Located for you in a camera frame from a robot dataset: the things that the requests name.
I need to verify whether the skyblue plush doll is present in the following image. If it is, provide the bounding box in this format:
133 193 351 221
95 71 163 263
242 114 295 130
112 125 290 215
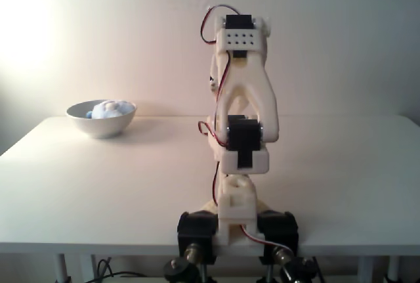
85 100 136 120

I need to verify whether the white ceramic bowl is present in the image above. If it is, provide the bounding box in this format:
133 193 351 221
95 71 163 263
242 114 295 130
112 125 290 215
66 99 138 139

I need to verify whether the black table clamp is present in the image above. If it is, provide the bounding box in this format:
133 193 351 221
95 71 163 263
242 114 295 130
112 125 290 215
257 210 300 265
177 211 219 266

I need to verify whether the white table leg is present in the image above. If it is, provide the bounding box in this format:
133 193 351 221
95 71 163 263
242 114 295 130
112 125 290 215
54 253 72 283
357 256 375 283
80 255 96 283

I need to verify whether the black cable under table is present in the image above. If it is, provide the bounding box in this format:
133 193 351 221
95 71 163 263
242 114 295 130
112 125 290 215
85 258 148 283

